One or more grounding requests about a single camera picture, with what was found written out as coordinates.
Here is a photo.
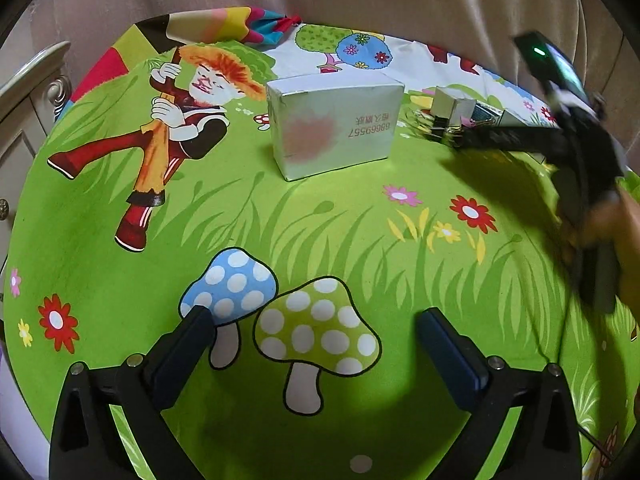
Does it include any small silver white box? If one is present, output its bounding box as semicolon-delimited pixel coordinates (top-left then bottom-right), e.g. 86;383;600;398
430;87;476;129

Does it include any large white silver box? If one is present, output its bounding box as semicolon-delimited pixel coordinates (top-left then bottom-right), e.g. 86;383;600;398
266;70;405;181

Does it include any long white barcode box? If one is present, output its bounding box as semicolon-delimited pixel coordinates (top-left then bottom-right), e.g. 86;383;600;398
470;101;503;125

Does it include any right hand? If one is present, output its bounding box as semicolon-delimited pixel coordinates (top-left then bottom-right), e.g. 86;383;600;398
555;186;640;322

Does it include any beige curtain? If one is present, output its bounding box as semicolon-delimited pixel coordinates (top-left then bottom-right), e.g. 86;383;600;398
9;0;639;165

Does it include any colourful cartoon tablecloth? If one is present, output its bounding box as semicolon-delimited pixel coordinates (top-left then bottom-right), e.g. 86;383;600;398
4;8;639;479

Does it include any cream cabinet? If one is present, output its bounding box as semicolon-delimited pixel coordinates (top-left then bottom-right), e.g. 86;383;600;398
0;41;72;264

